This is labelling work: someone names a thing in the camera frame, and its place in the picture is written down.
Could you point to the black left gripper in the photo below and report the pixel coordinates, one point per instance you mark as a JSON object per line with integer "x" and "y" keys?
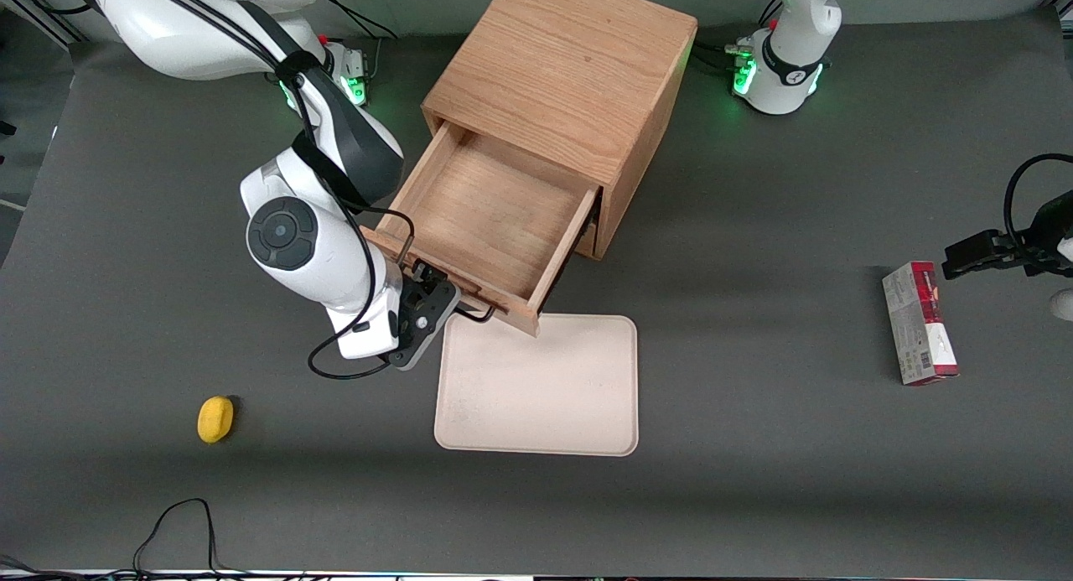
{"x": 1049, "y": 231}

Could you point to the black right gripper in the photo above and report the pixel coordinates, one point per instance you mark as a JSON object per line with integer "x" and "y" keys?
{"x": 426, "y": 274}

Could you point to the wooden drawer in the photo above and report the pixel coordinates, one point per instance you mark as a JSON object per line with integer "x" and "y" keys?
{"x": 588, "y": 239}
{"x": 495, "y": 216}

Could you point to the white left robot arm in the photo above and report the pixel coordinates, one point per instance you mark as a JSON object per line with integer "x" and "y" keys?
{"x": 796, "y": 28}

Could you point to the wooden drawer cabinet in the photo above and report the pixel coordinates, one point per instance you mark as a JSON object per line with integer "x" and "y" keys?
{"x": 570, "y": 70}

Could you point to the red and white carton box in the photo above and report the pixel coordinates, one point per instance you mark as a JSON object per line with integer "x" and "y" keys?
{"x": 918, "y": 329}

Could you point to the beige plastic tray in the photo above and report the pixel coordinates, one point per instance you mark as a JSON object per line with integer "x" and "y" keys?
{"x": 536, "y": 388}

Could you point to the yellow lemon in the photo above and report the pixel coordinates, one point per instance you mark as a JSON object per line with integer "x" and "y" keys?
{"x": 215, "y": 419}

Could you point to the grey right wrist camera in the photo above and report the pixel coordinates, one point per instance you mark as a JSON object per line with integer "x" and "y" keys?
{"x": 419, "y": 353}

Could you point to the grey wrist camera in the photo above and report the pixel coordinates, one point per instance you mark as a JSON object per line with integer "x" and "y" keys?
{"x": 419, "y": 353}
{"x": 1065, "y": 304}

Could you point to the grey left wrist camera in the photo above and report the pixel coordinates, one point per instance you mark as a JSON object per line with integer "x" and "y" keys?
{"x": 1065, "y": 304}

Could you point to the aluminium frame rail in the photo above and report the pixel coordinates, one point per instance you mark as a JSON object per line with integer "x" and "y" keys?
{"x": 60, "y": 29}

